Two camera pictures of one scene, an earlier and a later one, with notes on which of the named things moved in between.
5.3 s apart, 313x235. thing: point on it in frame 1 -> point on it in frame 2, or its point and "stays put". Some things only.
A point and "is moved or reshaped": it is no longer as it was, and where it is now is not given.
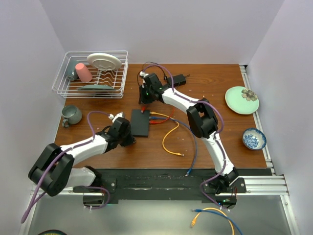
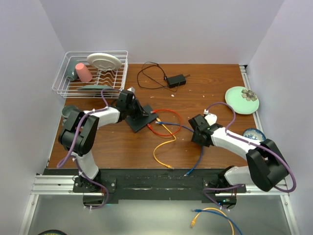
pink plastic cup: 83,74 stays put
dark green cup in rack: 72,73 stays put
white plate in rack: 104,60 stays put
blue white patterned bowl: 254,139 stays put
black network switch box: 140,123 is moved or reshaped
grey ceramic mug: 71,115 stays put
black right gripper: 142,100 -> 194,139
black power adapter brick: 178,80 stays put
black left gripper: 130,140 -> 135,101
